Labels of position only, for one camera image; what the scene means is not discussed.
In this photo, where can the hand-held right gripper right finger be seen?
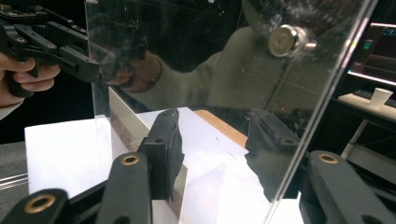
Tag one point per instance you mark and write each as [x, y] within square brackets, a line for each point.
[271, 155]

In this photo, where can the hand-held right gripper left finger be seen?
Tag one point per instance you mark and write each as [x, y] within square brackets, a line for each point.
[165, 161]

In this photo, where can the clear acrylic frame panel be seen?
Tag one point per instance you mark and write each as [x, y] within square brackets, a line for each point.
[218, 46]

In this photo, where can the white table mat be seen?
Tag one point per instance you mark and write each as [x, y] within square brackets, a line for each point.
[62, 155]

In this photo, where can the white side desk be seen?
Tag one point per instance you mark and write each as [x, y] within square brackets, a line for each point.
[358, 104]

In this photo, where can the black keyboard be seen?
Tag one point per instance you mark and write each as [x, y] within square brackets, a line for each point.
[362, 94]

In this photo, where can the white paper cup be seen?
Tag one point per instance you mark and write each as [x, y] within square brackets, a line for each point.
[379, 98]

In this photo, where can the computer monitor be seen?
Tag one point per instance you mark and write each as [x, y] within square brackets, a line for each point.
[378, 53]

